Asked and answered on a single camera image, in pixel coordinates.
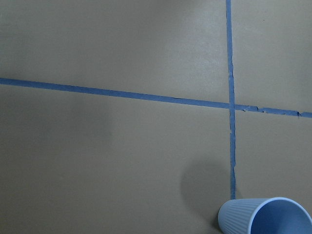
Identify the blue ribbed plastic cup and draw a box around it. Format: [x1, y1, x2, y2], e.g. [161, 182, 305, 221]
[218, 197, 312, 234]

